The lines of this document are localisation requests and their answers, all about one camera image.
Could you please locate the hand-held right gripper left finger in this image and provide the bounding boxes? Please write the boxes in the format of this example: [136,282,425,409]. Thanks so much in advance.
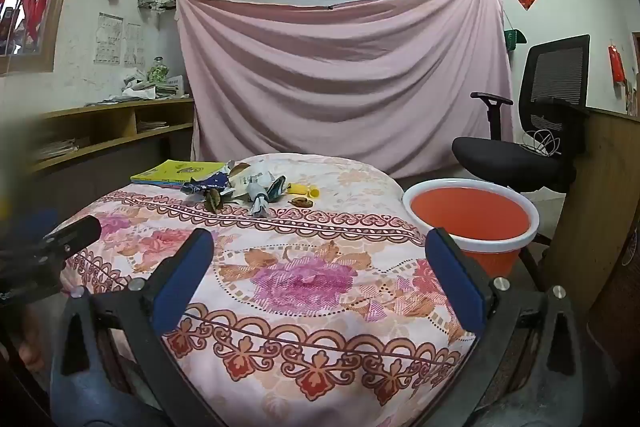
[49,228,223,427]

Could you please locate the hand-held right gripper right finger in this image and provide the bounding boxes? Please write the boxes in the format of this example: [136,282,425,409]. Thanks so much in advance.
[425,228,593,427]

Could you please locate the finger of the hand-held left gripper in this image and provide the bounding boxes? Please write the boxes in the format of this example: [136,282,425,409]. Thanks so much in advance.
[42,215,103,258]
[17,207,58,239]

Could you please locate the orange basin with white rim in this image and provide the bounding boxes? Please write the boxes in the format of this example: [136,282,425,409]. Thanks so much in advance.
[402,178,540,279]

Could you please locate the blue wrapper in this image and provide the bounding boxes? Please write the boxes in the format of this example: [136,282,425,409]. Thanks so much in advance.
[182,173,232,198]

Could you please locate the white toothpaste tube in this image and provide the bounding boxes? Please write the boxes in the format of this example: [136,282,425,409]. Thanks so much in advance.
[248,187,274,219]

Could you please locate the white torn snack package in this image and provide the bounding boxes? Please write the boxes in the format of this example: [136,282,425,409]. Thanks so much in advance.
[227,162,272,204]

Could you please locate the dark teal wrapper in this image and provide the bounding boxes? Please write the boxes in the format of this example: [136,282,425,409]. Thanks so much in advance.
[265,175,289,202]

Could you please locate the yellow plastic cap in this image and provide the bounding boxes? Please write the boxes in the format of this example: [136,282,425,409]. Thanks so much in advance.
[285,183,321,199]

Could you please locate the person's left hand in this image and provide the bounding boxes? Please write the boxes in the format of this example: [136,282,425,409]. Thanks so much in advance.
[17,304,51,370]

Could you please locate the stack of papers in shelf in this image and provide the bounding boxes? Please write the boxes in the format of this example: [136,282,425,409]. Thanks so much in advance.
[34,138,81,160]

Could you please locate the wooden shelf unit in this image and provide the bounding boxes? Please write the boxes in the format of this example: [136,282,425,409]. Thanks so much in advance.
[27,97,196,228]

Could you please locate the yellow book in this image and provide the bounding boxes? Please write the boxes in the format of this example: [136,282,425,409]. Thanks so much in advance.
[131,160,227,186]

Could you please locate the floral printed blanket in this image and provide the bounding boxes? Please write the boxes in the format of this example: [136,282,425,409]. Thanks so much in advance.
[60,153,481,427]

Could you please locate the black office chair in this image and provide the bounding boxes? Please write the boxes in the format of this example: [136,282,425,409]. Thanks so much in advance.
[451,34,592,288]

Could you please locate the pile of papers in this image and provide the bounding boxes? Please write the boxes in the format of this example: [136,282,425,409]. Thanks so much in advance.
[85,74,193,108]

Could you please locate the wooden desk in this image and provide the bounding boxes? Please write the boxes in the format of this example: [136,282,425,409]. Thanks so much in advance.
[542,107,640,338]

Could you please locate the green candy jar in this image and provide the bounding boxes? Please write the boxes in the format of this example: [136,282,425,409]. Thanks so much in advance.
[146,57,171,84]

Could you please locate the pink hanging sheet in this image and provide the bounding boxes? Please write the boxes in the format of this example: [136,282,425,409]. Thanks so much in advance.
[176,0,513,180]

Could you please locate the red hanging charm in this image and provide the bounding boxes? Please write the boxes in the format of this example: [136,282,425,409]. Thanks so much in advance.
[608,44,627,84]

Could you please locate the white cable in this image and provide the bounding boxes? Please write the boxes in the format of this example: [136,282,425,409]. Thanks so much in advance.
[522,129,563,156]

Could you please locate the large wall calendar sheet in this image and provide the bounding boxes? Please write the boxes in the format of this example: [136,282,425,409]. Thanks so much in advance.
[95,13,124,66]

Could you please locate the small wall calendar sheet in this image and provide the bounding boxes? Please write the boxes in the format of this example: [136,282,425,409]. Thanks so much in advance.
[123,23,146,68]

